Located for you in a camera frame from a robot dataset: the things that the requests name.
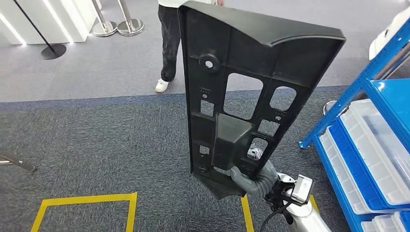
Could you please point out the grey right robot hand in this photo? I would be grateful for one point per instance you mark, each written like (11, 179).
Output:
(240, 179)

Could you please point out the black plastic panel part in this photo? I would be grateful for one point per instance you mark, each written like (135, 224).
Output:
(243, 51)

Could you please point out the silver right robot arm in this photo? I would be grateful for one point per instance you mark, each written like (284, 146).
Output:
(307, 221)

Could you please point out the blue metal shelf rack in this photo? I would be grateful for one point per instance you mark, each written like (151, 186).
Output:
(392, 99)

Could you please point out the white plastic bin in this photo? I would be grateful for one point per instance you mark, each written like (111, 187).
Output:
(378, 144)
(342, 166)
(378, 225)

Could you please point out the blue plastic bin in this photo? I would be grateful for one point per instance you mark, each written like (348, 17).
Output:
(358, 166)

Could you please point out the yellow floor tape square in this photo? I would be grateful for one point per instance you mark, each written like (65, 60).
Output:
(86, 198)

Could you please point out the person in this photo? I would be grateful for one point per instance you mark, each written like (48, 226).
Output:
(168, 38)

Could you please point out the black floor stand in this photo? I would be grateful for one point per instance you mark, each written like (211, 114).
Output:
(53, 52)

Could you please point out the white display counter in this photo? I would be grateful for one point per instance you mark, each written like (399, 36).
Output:
(73, 19)

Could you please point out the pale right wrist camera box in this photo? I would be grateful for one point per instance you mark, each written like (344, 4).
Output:
(302, 189)

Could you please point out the chrome stanchion post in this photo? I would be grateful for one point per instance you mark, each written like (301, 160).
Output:
(104, 28)
(330, 107)
(130, 27)

